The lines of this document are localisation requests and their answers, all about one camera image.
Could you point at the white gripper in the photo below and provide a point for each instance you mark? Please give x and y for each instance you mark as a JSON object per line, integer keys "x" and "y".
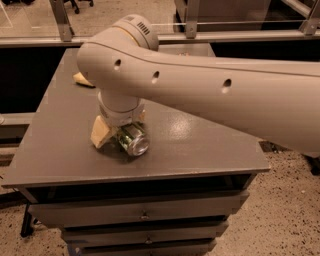
{"x": 120, "y": 117}

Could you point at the green soda can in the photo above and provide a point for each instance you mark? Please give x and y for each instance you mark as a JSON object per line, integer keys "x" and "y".
{"x": 133, "y": 139}

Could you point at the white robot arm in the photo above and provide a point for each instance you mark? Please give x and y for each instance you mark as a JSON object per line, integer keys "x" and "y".
{"x": 275, "y": 100}

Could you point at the yellow sponge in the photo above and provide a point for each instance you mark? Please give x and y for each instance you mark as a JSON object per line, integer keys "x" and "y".
{"x": 81, "y": 80}

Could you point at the grey drawer cabinet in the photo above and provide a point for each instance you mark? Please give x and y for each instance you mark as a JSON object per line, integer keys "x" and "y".
{"x": 175, "y": 199}

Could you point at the office chair base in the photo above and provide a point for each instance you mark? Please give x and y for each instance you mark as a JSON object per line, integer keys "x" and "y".
{"x": 77, "y": 4}

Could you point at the metal railing frame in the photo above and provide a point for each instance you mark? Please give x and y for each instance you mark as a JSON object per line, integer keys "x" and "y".
{"x": 47, "y": 22}

